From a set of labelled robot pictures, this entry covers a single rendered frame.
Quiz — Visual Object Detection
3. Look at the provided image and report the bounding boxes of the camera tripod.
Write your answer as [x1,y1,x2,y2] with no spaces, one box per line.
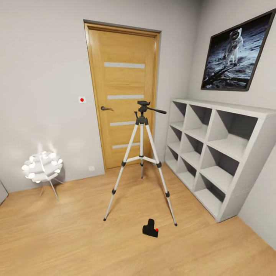
[104,100,177,226]

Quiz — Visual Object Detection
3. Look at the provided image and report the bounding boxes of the digital camera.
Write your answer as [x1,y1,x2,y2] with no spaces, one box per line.
[142,219,158,237]

